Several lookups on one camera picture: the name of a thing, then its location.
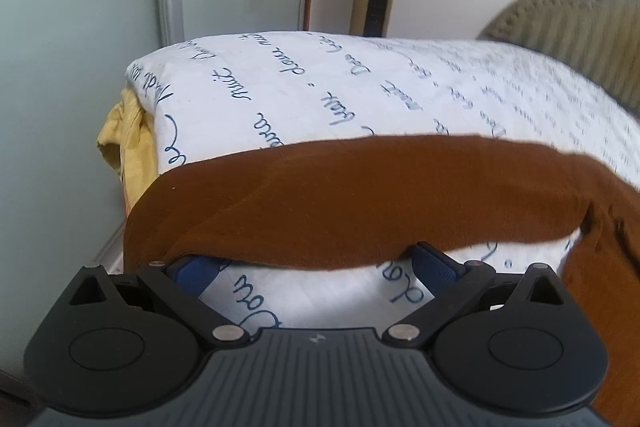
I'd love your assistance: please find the brown knit sweater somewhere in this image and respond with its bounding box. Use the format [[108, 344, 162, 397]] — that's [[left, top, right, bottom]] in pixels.
[[122, 134, 640, 425]]

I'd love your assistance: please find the white script-printed bed sheet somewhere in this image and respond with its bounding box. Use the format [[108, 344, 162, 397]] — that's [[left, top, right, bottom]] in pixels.
[[125, 31, 640, 333]]

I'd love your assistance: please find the olive green padded headboard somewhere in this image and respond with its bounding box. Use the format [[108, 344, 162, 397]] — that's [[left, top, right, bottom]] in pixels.
[[475, 0, 640, 112]]

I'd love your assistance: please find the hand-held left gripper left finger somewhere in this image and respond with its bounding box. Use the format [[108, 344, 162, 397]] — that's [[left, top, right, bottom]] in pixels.
[[67, 255, 251, 348]]

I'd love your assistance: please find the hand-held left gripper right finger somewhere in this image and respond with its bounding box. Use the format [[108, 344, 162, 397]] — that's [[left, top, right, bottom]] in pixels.
[[384, 244, 567, 349]]

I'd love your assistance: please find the yellow cloth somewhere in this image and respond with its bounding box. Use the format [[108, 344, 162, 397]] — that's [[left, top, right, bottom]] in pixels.
[[96, 89, 161, 214]]

